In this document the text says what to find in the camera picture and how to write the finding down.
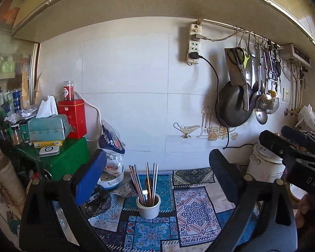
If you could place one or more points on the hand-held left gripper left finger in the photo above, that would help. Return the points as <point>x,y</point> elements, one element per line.
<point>90,178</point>

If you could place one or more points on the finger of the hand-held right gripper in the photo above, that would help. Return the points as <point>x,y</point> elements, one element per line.
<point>294,132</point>
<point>275,144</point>

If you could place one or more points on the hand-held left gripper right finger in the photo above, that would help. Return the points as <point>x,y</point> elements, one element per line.
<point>224,176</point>

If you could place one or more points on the bunch of mixed chopsticks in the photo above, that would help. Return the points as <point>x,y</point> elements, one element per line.
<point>148,183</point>

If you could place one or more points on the white ceramic cup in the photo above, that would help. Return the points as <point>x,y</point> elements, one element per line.
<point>148,210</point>

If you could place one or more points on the person's right hand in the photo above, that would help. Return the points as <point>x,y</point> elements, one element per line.
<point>312,210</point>

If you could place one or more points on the clear plastic bag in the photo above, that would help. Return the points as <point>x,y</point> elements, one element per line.
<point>311,122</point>

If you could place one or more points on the white rice cooker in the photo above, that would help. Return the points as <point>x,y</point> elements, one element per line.
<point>262,165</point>

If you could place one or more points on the green box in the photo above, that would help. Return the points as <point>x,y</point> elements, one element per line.
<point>68,160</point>

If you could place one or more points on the water pipes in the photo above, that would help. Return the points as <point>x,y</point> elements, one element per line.
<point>299,94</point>

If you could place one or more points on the white blue plastic bag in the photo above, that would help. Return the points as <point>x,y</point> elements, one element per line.
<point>111,141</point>

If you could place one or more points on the steel slotted ladle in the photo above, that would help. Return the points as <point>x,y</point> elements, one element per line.
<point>263,101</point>

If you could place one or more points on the white round device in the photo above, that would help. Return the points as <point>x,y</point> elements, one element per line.
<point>50,151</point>

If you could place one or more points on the patchwork patterned table mat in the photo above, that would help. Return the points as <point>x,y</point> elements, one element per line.
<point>194,215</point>

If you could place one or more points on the yellow flat box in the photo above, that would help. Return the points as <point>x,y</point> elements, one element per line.
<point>48,143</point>

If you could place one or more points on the black wok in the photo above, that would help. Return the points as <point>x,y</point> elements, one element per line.
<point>231,105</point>

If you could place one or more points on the red tin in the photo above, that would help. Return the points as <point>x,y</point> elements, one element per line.
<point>73,119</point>

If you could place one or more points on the teal tissue box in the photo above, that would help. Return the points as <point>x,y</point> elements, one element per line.
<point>48,130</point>

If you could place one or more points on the white water heater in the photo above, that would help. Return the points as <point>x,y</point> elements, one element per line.
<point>295,53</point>

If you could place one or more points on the beige insulated bottle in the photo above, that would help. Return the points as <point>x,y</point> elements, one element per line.
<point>8,178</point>

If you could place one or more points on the glass spice jar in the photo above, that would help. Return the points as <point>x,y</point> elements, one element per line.
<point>15,136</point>

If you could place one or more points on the green peeler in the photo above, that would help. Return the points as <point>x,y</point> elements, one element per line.
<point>247,59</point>

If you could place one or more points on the black scissors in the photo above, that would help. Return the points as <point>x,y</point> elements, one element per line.
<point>236,55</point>

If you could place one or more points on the glass door cabinet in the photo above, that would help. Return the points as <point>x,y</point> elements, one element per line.
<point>10,84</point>

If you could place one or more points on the white power strip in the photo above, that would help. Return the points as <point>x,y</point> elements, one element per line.
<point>194,44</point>

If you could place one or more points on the yellow upper cabinet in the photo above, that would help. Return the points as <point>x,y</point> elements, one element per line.
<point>120,2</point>

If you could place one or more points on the white wall outlet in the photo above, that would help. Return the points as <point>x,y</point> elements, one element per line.
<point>286,94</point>

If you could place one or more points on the metal hanging rail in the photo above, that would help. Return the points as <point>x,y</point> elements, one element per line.
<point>225,25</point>

